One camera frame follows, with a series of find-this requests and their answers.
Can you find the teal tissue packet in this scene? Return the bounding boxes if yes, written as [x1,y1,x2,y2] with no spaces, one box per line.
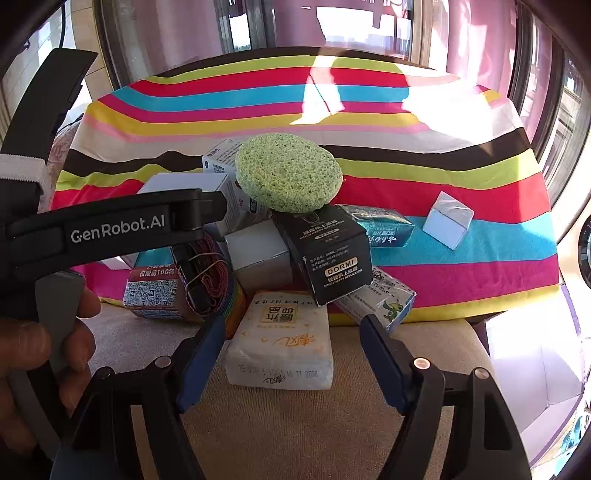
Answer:
[344,204,415,248]

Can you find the white tissue packet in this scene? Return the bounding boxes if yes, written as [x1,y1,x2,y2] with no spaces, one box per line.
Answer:
[225,291,334,391]

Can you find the white and blue box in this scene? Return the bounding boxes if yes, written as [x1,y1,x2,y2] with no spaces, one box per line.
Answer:
[202,138,245,175]

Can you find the green round sponge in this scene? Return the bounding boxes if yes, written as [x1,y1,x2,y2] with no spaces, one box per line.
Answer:
[235,132,345,214]

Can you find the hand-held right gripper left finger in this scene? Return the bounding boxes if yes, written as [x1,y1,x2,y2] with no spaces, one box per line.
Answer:
[51,314,227,480]

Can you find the white cartoon print box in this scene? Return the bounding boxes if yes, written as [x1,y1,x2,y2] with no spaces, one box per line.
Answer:
[333,267,416,334]

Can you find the orange printed box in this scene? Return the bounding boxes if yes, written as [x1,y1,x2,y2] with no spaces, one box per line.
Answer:
[122,251,204,324]

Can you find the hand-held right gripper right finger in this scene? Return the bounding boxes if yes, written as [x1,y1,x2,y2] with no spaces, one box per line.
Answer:
[361,315,532,480]

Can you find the multicolour striped blanket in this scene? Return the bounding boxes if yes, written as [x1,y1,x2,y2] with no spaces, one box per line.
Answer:
[51,48,561,324]

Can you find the rainbow striped small bag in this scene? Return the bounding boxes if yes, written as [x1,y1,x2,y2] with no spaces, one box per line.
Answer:
[171,233,247,340]

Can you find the black printed box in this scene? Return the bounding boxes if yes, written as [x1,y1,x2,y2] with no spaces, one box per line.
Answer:
[272,205,374,306]

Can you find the small silver white box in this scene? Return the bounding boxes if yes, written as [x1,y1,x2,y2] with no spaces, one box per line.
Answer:
[422,191,475,251]

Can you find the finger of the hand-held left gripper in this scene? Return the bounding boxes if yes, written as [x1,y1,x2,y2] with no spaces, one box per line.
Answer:
[171,188,227,233]

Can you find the plain white box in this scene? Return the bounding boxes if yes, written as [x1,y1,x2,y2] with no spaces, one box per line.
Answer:
[225,220,294,296]

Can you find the person's left hand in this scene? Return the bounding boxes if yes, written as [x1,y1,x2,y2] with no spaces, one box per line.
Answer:
[0,284,101,457]

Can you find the beige cushion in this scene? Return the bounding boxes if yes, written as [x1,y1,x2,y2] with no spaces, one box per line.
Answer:
[85,300,497,480]

